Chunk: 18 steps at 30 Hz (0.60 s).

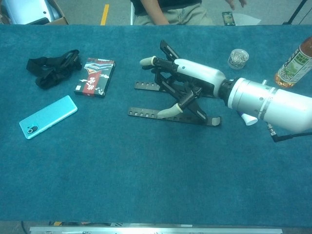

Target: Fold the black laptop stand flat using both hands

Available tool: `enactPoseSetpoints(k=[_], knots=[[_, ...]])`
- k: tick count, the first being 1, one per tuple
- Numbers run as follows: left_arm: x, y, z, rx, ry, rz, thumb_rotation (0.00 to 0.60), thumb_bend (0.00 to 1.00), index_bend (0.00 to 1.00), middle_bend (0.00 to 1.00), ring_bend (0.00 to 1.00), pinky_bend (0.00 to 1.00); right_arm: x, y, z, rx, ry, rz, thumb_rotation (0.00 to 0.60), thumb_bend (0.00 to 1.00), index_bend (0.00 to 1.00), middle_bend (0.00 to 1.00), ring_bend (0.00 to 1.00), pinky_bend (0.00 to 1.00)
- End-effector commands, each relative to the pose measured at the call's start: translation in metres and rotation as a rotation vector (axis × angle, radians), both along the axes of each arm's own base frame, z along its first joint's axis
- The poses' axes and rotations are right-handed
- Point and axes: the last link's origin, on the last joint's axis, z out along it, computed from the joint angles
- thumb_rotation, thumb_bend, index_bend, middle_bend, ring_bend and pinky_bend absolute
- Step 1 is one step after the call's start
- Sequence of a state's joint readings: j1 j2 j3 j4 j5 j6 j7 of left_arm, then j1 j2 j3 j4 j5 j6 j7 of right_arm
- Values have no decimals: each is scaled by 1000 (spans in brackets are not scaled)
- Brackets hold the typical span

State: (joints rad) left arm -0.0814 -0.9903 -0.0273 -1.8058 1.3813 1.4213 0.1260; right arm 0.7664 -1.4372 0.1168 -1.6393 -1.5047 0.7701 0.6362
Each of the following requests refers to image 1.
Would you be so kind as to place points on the white paper sheet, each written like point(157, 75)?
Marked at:
point(246, 20)

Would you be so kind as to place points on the teal table cloth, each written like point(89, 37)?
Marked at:
point(146, 170)

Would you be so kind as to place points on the seated person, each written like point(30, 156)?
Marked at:
point(170, 14)

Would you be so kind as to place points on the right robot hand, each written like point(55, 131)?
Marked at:
point(200, 73)

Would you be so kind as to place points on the aluminium frame rail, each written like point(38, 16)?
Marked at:
point(156, 230)

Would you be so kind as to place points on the black phone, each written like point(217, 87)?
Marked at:
point(228, 18)

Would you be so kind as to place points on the cardboard box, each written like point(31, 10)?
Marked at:
point(59, 20)

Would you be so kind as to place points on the amber tea bottle green label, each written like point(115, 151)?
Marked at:
point(292, 68)

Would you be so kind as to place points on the purple white toothpaste tube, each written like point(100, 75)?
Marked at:
point(249, 120)

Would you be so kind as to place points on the clear jar of paper clips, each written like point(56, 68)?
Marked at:
point(238, 59)

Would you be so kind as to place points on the patterned red black card box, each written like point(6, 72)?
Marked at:
point(95, 78)

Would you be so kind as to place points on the black tripod leg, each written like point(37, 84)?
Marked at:
point(295, 13)

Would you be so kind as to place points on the black folding laptop stand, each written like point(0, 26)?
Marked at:
point(185, 119)

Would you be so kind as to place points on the light blue smartphone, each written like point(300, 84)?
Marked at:
point(48, 117)

